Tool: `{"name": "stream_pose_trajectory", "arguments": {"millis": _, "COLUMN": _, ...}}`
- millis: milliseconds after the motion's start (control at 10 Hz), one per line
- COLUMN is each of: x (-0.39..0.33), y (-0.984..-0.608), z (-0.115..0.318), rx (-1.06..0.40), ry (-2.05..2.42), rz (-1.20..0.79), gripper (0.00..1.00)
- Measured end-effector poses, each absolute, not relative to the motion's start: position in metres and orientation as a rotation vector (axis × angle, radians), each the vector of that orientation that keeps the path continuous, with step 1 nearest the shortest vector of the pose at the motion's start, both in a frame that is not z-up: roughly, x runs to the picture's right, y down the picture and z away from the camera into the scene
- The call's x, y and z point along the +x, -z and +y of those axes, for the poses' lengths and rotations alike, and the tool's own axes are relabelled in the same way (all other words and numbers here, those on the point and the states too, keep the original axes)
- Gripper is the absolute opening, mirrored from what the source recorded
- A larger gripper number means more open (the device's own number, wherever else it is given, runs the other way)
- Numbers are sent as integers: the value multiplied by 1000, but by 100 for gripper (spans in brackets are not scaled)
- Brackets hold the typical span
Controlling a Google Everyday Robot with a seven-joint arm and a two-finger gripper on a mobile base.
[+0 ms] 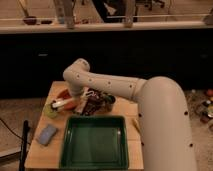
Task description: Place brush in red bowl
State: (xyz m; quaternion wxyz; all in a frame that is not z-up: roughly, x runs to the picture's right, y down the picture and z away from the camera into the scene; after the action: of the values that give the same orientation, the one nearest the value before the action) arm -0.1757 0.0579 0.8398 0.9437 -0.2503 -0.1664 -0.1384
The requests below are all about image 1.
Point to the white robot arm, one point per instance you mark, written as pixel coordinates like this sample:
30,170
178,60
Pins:
164,121

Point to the black pole stand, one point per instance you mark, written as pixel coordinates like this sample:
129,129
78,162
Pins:
24,142

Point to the red bowl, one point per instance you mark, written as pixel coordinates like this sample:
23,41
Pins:
65,95

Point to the dark gripper body with cables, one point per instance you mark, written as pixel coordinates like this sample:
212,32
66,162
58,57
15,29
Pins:
94,100

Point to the pile of toys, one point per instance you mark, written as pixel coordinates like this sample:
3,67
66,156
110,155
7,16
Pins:
203,106

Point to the green plastic tray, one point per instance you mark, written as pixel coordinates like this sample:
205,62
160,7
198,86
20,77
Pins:
94,143

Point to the blue sponge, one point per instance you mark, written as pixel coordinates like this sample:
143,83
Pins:
46,135

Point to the wooden table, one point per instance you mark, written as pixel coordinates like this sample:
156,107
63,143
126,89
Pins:
47,157

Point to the dark bowl on shelf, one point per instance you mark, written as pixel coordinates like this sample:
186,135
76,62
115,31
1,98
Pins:
30,20

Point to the green small cup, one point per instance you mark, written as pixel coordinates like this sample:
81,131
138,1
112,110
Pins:
49,111

